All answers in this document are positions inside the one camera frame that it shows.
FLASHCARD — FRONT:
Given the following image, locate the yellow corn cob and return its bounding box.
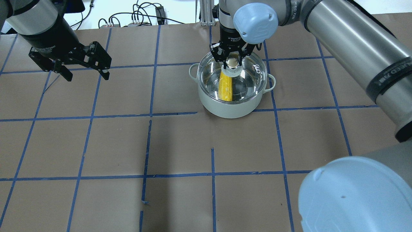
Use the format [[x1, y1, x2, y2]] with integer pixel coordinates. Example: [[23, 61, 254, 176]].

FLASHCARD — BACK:
[[218, 69, 233, 102]]

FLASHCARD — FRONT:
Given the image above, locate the aluminium frame post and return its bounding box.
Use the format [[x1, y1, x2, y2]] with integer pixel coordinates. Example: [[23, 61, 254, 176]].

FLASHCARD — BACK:
[[199, 0, 215, 26]]

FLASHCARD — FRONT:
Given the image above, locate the glass pot lid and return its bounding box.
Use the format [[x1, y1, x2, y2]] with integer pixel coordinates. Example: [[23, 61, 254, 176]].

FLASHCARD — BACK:
[[193, 52, 273, 104]]

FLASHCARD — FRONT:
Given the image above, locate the pale green cooking pot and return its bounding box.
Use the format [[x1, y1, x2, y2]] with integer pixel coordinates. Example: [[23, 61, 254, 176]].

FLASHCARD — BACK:
[[189, 52, 276, 119]]

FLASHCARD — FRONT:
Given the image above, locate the black power adapter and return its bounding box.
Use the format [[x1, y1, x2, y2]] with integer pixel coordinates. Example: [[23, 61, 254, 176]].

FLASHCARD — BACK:
[[155, 6, 166, 25]]

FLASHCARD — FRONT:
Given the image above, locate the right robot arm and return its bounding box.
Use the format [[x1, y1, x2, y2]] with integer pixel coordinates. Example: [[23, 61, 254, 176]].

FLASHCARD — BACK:
[[211, 0, 411, 232]]

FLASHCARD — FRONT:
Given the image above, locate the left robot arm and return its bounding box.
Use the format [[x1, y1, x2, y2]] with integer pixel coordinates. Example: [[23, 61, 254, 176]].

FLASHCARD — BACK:
[[1, 0, 112, 81]]

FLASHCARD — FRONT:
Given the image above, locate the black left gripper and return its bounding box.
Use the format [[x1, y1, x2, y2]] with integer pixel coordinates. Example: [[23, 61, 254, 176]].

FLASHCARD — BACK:
[[21, 18, 112, 81]]

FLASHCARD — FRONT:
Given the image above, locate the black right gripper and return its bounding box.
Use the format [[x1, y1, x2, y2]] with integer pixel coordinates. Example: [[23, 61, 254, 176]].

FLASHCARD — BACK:
[[210, 25, 256, 69]]

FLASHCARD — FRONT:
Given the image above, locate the black cables bundle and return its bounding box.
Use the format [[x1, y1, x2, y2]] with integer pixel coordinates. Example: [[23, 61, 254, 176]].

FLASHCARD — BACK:
[[98, 0, 185, 29]]

